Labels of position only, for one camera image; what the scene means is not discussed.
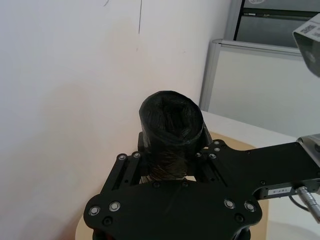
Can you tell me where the black plastic-wrapped roll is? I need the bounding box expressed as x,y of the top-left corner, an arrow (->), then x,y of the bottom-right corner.
138,89 -> 208,182

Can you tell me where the grey metal cabinet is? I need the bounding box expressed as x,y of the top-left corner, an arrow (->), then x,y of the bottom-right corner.
224,0 -> 320,49

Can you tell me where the grey framed white partition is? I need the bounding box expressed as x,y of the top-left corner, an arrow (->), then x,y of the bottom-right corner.
199,38 -> 320,139

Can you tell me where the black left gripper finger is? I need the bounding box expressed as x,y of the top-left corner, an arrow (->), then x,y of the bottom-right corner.
99,131 -> 152,195

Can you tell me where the tan round board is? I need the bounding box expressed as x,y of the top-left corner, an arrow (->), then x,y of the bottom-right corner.
74,129 -> 271,240

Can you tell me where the dark cable with silver plug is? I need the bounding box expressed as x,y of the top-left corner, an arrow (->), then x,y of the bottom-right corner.
289,186 -> 320,221

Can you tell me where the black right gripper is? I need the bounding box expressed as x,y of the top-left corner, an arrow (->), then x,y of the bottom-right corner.
196,123 -> 320,201

